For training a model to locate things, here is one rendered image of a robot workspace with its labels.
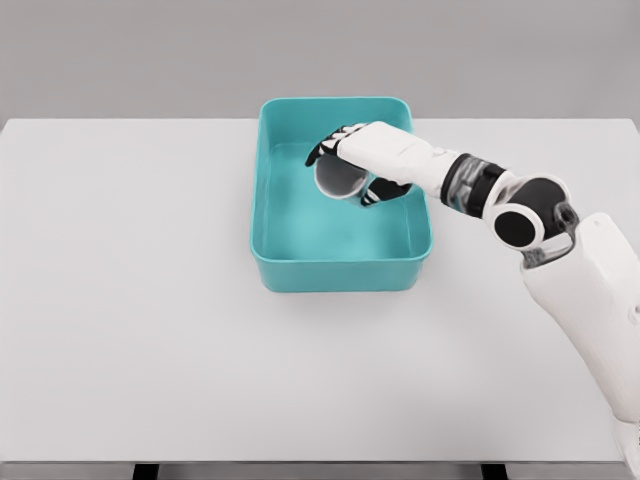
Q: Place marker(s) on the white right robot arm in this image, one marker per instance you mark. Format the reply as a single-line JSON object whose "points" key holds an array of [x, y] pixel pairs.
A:
{"points": [[570, 235]]}

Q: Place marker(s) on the teal rectangular basket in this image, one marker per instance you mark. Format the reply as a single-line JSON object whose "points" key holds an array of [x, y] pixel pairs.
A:
{"points": [[320, 235]]}

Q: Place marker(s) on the white paper cup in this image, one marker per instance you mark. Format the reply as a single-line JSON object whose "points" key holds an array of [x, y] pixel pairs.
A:
{"points": [[336, 179]]}

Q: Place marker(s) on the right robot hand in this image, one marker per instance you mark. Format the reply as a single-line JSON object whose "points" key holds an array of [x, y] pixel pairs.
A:
{"points": [[372, 149]]}

